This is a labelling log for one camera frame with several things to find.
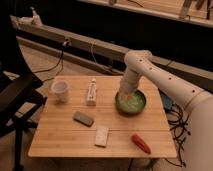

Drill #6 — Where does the grey rectangular sponge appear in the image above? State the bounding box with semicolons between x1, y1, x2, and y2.
73;112;94;127

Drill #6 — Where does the white spray bottle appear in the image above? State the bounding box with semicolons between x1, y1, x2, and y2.
18;6;43;27

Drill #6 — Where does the white tube bottle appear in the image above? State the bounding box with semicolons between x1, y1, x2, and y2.
86;79;97;106

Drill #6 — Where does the black chair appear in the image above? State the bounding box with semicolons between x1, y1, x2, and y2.
0;0;47;171

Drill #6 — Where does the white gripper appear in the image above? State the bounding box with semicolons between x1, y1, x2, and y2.
119;76;138;100

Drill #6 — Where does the red toy carrot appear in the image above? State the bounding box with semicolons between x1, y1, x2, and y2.
131;134;151;154

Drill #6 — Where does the blue box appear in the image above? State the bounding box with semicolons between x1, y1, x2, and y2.
160;93;173;110

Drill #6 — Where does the black hanging cable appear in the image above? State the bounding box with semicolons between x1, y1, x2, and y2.
32;39;72;75

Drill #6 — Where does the green bowl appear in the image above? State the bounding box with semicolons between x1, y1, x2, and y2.
115;90;146;116

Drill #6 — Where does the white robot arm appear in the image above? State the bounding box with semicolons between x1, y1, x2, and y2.
119;50;213;171

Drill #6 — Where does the white rectangular block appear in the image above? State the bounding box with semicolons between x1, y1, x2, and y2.
95;126;109;147

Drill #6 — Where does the white plastic cup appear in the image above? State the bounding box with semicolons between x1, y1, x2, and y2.
51;80;69;103

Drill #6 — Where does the black cable bundle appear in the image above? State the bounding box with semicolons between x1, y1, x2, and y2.
165;103;192;168

